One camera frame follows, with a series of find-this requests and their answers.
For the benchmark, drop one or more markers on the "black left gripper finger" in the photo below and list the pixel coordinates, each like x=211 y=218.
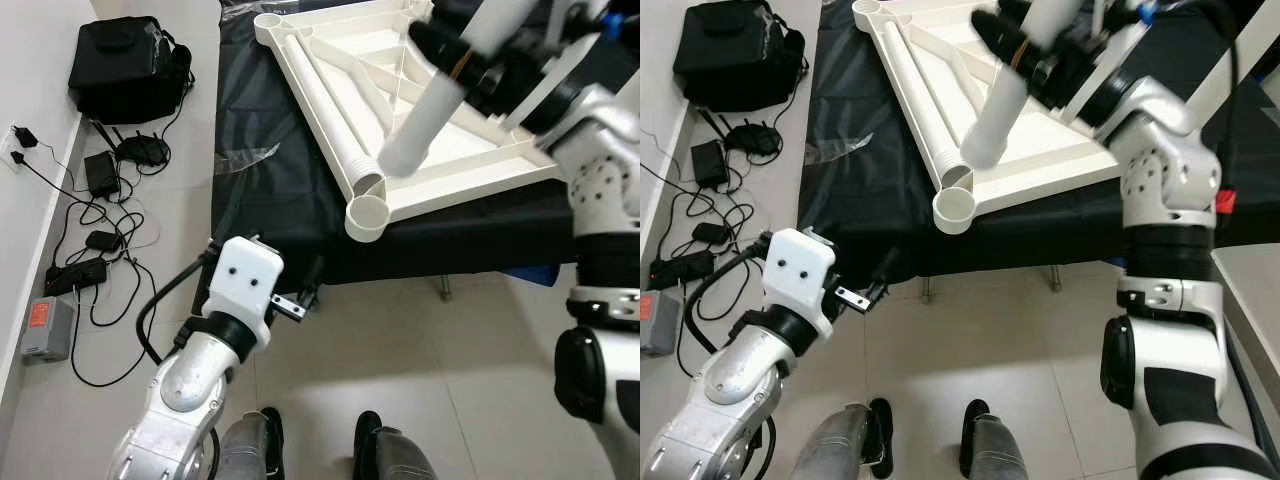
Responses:
x=305 y=295
x=885 y=275

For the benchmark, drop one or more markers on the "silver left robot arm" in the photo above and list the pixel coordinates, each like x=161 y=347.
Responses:
x=185 y=400
x=730 y=390

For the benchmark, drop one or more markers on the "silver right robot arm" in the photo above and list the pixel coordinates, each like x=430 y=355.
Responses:
x=600 y=200
x=1170 y=200

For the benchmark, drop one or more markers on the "yellow rubber band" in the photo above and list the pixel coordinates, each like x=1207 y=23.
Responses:
x=462 y=65
x=1020 y=55

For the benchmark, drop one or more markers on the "black table cloth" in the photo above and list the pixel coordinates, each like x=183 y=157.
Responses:
x=280 y=210
x=870 y=210

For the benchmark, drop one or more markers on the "white plastic table top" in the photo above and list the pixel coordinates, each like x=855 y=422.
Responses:
x=470 y=160
x=1050 y=160

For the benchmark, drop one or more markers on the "clear tape strip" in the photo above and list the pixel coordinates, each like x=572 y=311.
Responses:
x=248 y=10
x=248 y=158
x=838 y=150

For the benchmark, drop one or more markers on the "small black power adapter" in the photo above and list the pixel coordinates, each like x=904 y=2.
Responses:
x=103 y=241
x=711 y=233

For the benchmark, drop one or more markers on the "robot left leg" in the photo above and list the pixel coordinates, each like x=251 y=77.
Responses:
x=835 y=450
x=245 y=450

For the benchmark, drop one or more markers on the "robot leg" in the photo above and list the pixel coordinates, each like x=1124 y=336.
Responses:
x=835 y=450
x=245 y=450
x=1000 y=450
x=400 y=455

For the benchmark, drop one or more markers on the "black power strip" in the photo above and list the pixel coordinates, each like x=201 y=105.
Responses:
x=682 y=268
x=75 y=277

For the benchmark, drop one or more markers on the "grey box red label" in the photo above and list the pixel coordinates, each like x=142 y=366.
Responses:
x=47 y=328
x=660 y=322

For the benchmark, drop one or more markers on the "robot right leg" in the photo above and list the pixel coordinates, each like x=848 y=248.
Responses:
x=1000 y=450
x=400 y=455

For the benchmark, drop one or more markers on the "blue plastic crate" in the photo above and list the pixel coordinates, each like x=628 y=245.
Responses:
x=530 y=273

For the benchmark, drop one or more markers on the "black carry bag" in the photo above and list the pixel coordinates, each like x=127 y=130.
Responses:
x=125 y=70
x=735 y=55

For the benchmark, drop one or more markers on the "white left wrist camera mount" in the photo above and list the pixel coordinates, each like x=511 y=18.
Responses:
x=245 y=285
x=800 y=275

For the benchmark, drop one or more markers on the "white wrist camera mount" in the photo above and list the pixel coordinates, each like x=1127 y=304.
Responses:
x=560 y=60
x=245 y=285
x=1115 y=50
x=800 y=275

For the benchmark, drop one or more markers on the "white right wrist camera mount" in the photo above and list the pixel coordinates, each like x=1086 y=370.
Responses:
x=560 y=60
x=1115 y=50

